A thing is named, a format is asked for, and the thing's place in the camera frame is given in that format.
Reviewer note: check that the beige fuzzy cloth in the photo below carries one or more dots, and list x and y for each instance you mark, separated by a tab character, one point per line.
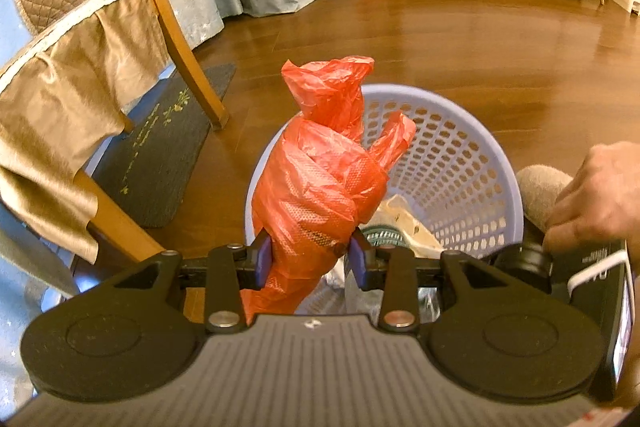
537	192

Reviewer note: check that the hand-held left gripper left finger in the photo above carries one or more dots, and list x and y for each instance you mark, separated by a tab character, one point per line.
262	262

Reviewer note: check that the red plastic bag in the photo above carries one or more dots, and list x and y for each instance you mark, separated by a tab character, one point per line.
310	187

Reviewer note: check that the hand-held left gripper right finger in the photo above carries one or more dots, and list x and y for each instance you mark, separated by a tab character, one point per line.
356	262

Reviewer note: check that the wooden chair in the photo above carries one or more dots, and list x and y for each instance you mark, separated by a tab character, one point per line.
185	52

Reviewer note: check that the lavender plastic mesh basket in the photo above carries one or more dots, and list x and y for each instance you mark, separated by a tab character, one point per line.
460	167

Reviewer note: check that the person's right hand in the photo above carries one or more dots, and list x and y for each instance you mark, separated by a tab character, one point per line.
605	192

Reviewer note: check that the clear plastic bottle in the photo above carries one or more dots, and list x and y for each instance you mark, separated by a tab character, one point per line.
385	237

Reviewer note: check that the dark floor mat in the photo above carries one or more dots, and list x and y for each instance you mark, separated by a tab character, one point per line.
160	142

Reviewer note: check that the beige paper bag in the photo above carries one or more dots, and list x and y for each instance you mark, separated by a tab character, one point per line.
405	219

